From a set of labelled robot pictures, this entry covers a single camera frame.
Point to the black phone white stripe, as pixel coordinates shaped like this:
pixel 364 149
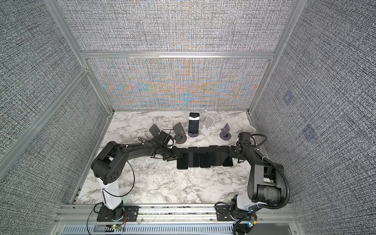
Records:
pixel 194 119

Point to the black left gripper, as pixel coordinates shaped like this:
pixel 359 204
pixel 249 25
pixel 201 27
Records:
pixel 175 154

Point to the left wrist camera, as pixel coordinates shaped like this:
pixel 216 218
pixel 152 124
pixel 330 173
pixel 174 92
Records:
pixel 165 139

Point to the wood base phone stand left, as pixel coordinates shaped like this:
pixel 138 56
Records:
pixel 154 130

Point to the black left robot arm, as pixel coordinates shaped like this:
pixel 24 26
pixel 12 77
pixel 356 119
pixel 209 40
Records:
pixel 108 166

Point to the purple base phone stand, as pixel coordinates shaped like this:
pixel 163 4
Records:
pixel 225 133
pixel 193 135

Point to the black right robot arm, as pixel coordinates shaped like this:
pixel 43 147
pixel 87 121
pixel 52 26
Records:
pixel 267 187

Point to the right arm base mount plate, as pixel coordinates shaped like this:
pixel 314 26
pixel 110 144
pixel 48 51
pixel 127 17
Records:
pixel 225 212

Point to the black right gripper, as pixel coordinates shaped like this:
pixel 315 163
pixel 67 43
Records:
pixel 232 152

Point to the white phone stand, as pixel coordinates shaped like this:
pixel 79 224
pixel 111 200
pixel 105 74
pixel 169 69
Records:
pixel 249 129
pixel 208 126

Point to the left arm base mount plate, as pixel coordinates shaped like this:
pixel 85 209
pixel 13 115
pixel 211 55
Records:
pixel 119 214

